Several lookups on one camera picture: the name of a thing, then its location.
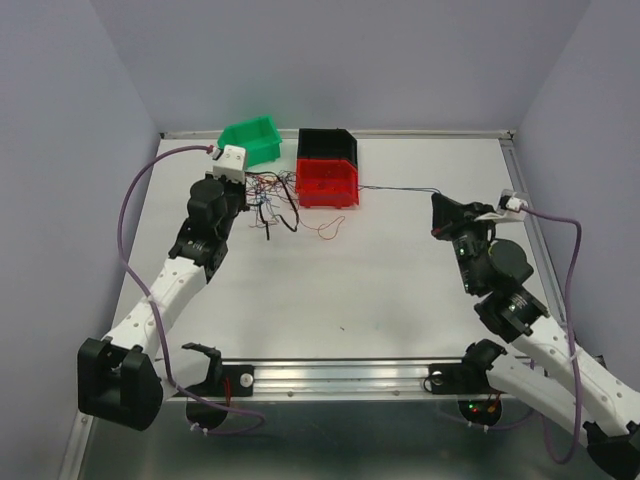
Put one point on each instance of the green plastic bin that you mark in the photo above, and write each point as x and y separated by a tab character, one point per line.
258	136

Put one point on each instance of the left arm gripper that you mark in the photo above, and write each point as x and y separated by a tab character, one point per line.
238	187

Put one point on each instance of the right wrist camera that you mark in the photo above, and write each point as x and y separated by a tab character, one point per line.
510	208

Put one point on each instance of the red plastic bin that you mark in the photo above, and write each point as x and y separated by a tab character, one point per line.
331	183

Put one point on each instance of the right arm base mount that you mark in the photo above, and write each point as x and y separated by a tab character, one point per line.
468	376

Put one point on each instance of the aluminium mounting rail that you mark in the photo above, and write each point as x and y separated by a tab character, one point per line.
341	380

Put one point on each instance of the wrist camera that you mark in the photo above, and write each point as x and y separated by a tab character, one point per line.
229	162
510	208

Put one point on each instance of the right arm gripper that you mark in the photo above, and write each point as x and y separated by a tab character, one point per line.
452	216

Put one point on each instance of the black plastic bin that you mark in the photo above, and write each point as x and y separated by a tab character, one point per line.
327	144

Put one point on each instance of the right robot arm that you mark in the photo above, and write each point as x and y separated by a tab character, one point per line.
538	361

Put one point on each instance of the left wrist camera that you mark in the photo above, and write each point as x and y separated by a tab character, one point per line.
229	162

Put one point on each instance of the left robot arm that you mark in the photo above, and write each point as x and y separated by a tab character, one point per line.
126	376

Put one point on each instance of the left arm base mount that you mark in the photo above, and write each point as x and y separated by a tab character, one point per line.
201	370

